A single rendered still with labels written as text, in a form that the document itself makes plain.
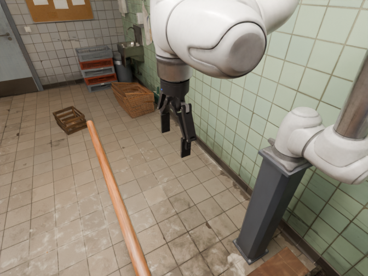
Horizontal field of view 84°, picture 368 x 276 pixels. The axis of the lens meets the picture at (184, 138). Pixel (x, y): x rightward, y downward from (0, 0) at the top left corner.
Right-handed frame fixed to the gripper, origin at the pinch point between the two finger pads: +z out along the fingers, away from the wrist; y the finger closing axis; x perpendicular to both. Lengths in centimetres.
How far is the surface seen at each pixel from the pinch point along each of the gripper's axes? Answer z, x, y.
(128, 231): 12.3, 21.0, -14.9
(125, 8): 2, -96, 380
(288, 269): 73, -45, -36
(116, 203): 12.8, 21.6, -4.7
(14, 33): 41, 87, 435
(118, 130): 138, -16, 214
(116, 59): 88, -67, 384
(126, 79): 130, -80, 379
